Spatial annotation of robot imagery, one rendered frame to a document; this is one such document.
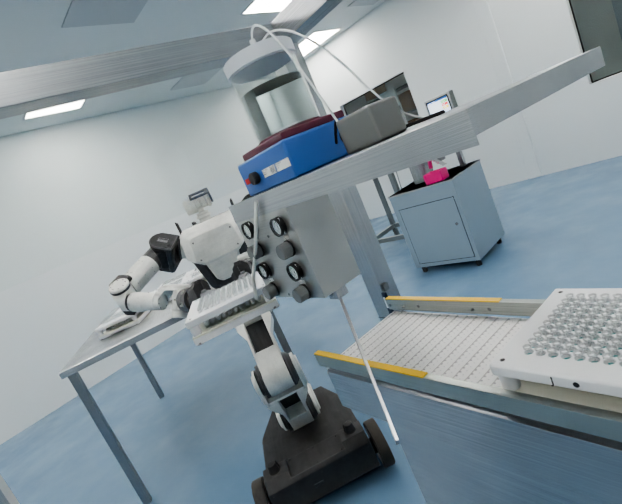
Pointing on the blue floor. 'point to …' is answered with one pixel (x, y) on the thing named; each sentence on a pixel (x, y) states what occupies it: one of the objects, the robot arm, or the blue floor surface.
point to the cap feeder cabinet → (449, 218)
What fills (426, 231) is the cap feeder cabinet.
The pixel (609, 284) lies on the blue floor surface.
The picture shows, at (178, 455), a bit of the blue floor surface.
